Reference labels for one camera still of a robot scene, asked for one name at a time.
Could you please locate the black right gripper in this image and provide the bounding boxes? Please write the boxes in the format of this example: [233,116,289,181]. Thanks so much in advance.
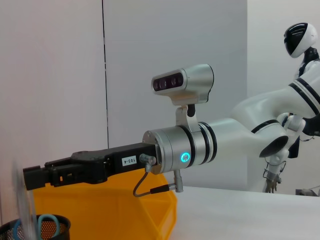
[22,142,157,191]

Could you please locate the light blue scissors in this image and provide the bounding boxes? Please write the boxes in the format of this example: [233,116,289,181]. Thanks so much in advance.
[13,214,61,239]

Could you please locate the clear plastic ruler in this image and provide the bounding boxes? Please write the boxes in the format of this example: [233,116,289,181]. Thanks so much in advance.
[11,154,38,239]

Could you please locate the black mesh pen holder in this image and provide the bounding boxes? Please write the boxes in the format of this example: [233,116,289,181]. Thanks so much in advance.
[0,213,72,240]

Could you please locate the yellow plastic bin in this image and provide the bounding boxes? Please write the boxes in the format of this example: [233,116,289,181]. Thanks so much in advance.
[32,171,178,240]

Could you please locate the white black humanoid robot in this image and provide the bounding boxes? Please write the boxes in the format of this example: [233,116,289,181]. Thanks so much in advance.
[262,22,320,194]

